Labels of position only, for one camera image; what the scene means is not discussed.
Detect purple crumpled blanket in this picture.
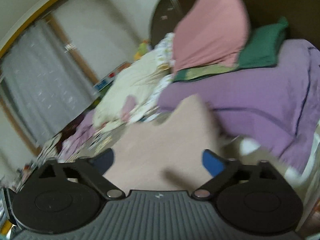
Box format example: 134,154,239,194
59,110,95,161

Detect yellow plush toy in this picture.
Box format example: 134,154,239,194
133,40,150,61

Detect pink knitted sweater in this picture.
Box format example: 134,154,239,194
104,95,221,193

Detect Mickey Mouse bed blanket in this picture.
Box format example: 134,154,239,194
17,124,126,184

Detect pink pillow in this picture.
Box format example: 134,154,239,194
173,0,250,72

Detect grey star curtain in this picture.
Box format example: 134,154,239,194
1,20,98,145

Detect green striped pillow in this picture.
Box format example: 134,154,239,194
173,17,289,82

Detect colourful foam play mat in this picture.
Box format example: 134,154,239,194
94,62,131,91

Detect cream quilted duvet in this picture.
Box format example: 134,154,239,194
93,50,169,132

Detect dark wooden headboard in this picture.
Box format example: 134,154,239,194
150,0,319,47

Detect purple pillow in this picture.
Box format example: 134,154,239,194
158,40,319,173

